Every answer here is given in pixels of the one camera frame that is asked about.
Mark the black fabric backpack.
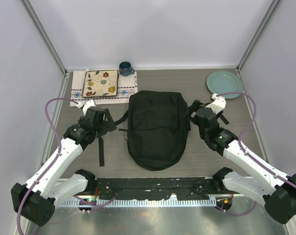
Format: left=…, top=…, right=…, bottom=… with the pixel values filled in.
left=98, top=90, right=231, bottom=171

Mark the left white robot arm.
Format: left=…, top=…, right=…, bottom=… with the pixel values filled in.
left=11, top=106, right=116, bottom=227

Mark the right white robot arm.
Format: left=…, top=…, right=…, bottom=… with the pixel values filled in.
left=189, top=97, right=296, bottom=224

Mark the square floral ceramic plate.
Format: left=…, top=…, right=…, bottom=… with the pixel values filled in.
left=82, top=70, right=119, bottom=98

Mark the round teal plate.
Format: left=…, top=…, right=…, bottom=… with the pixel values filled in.
left=206, top=71, right=244, bottom=94

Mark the white patterned placemat cloth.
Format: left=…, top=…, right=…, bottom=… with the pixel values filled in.
left=71, top=71, right=138, bottom=105

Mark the blue ceramic mug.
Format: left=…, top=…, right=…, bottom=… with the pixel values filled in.
left=119, top=61, right=135, bottom=76

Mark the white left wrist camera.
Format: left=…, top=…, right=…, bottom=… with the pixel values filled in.
left=76, top=100, right=96, bottom=116

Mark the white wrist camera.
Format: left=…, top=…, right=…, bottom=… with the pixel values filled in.
left=76, top=100, right=96, bottom=116
left=205, top=94, right=226, bottom=115

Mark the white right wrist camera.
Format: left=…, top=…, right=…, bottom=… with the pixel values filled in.
left=205, top=94, right=226, bottom=115

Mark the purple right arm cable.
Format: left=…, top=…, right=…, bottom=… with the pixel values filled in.
left=216, top=92, right=296, bottom=217

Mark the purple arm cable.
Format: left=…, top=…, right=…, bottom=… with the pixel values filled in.
left=17, top=97, right=117, bottom=235
left=216, top=92, right=296, bottom=217

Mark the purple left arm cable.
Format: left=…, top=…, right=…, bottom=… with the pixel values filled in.
left=17, top=97, right=117, bottom=235

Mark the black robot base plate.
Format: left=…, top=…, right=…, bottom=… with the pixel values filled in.
left=72, top=176, right=243, bottom=200

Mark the white slotted cable duct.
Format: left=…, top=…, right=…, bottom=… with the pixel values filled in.
left=58, top=197, right=217, bottom=208

